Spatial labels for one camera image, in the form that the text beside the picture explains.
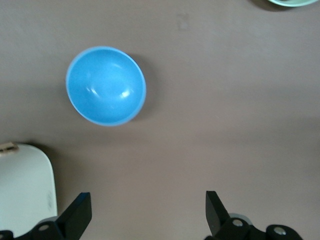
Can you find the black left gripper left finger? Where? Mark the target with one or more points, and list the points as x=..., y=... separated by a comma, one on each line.
x=75, y=220

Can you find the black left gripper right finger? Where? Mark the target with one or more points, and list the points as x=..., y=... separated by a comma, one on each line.
x=225, y=230

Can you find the blue bowl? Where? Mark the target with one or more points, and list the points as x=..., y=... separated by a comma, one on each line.
x=106, y=86

